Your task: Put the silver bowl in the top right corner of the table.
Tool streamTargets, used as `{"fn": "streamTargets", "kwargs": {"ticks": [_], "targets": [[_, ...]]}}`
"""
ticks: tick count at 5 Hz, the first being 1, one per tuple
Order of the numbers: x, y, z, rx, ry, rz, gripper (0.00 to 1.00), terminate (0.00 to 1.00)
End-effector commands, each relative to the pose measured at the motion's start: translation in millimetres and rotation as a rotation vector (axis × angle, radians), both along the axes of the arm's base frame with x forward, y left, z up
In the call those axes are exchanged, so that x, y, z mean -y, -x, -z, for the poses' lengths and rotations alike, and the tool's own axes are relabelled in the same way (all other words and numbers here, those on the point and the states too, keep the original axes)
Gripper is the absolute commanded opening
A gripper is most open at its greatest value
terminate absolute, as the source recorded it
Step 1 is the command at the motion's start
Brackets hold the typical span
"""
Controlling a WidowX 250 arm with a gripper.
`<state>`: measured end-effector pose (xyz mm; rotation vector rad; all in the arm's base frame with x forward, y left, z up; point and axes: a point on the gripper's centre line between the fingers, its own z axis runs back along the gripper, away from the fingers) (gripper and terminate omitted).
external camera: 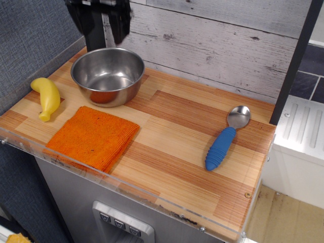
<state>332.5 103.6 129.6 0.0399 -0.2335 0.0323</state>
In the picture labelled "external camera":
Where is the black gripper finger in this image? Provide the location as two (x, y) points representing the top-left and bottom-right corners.
(108, 6), (132, 45)
(66, 4), (95, 35)

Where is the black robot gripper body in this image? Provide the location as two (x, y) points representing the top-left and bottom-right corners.
(65, 0), (130, 9)

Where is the silver metal bowl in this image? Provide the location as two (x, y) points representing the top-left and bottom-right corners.
(70, 48), (145, 107)

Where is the yellow plastic banana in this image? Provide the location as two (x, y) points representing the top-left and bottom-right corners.
(30, 77), (61, 122)

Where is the orange folded cloth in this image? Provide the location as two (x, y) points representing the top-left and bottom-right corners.
(44, 106), (140, 173)

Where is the clear acrylic front guard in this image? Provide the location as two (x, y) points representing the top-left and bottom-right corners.
(1, 129), (247, 242)

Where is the silver toy cabinet front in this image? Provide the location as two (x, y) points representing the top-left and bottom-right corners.
(36, 158), (220, 242)

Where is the grey button dispenser panel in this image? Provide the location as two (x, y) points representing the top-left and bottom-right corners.
(92, 201), (155, 242)

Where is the white toy sink unit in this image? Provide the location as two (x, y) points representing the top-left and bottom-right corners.
(261, 96), (323, 208)

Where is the yellow object bottom left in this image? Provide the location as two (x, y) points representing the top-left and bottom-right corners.
(6, 233), (31, 243)

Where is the dark left frame post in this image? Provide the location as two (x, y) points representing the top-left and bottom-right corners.
(85, 11), (106, 52)

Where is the dark frame post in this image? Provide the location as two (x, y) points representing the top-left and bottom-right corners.
(85, 11), (106, 52)
(269, 0), (323, 125)

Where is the blue handled metal spoon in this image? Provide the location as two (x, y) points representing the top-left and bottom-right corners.
(205, 105), (251, 171)

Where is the dark right frame post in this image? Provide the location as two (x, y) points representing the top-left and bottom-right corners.
(269, 0), (323, 125)

